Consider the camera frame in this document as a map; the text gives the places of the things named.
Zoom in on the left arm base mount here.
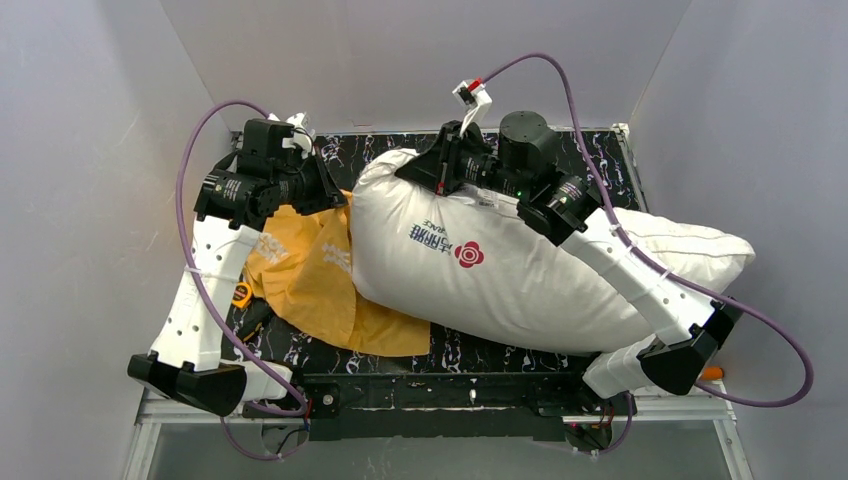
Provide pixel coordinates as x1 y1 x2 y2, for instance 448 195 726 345
238 373 342 421

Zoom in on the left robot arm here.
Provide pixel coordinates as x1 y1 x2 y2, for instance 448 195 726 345
127 113 347 417

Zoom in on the yellow black screwdriver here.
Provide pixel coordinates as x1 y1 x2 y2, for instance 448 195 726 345
237 306 273 343

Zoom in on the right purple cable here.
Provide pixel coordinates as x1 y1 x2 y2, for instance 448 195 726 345
478 52 815 458

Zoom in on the purple cable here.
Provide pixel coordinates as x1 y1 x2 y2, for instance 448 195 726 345
478 52 815 458
174 99 313 462

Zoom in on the yellow tape measure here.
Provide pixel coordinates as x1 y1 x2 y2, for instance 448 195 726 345
231 282 254 309

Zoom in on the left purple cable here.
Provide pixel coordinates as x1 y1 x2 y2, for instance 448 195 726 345
174 99 313 462

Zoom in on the orange handled tool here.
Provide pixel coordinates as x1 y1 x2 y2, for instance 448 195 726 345
699 366 724 382

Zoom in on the white pillow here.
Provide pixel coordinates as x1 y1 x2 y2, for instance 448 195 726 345
349 148 758 356

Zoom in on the aluminium frame rail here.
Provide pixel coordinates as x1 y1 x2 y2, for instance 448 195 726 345
120 392 251 479

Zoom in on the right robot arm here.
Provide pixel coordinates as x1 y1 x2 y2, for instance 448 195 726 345
396 79 741 398

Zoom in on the yellow and blue pillowcase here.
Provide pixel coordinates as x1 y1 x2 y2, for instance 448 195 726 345
243 191 431 357

